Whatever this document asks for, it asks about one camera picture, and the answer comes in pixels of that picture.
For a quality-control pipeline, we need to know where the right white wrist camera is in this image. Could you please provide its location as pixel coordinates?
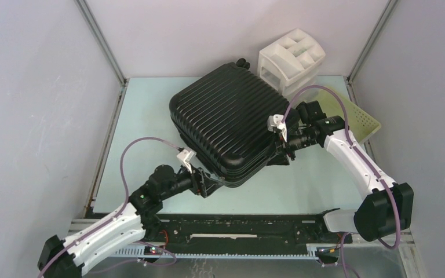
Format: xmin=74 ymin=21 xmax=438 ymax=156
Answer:
xmin=267 ymin=114 xmax=287 ymax=142

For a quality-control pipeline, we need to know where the black ribbed hard-shell suitcase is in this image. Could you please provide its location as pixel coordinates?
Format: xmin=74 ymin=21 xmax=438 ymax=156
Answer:
xmin=169 ymin=58 xmax=289 ymax=188

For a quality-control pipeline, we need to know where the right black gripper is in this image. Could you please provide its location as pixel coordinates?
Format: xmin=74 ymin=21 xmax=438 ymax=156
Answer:
xmin=264 ymin=128 xmax=318 ymax=167

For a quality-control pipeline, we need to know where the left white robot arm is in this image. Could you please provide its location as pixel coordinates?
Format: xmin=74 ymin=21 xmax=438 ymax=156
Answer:
xmin=38 ymin=165 xmax=223 ymax=277

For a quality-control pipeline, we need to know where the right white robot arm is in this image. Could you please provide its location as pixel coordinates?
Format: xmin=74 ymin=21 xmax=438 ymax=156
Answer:
xmin=267 ymin=101 xmax=414 ymax=246

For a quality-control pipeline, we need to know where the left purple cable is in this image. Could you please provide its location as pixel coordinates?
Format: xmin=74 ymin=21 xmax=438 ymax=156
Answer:
xmin=37 ymin=137 xmax=183 ymax=278

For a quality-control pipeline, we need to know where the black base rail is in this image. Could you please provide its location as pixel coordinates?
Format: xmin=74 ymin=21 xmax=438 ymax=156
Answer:
xmin=144 ymin=214 xmax=352 ymax=255

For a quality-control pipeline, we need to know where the pale yellow perforated basket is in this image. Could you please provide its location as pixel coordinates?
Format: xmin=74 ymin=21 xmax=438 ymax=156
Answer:
xmin=303 ymin=89 xmax=381 ymax=144

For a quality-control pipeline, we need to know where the grey slotted cable duct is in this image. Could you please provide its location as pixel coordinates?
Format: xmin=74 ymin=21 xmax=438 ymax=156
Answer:
xmin=110 ymin=245 xmax=318 ymax=259

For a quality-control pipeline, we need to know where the white plastic drawer organizer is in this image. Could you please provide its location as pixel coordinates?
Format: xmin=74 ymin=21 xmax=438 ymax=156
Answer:
xmin=257 ymin=28 xmax=326 ymax=100

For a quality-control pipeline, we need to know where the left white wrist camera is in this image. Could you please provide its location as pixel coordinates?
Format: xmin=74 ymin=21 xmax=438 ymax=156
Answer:
xmin=177 ymin=148 xmax=196 ymax=174

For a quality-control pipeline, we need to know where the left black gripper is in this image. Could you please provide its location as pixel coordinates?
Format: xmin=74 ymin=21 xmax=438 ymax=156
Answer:
xmin=160 ymin=160 xmax=223 ymax=201

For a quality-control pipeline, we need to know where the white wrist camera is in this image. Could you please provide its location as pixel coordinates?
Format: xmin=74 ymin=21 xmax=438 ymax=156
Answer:
xmin=177 ymin=148 xmax=196 ymax=174
xmin=267 ymin=114 xmax=287 ymax=142

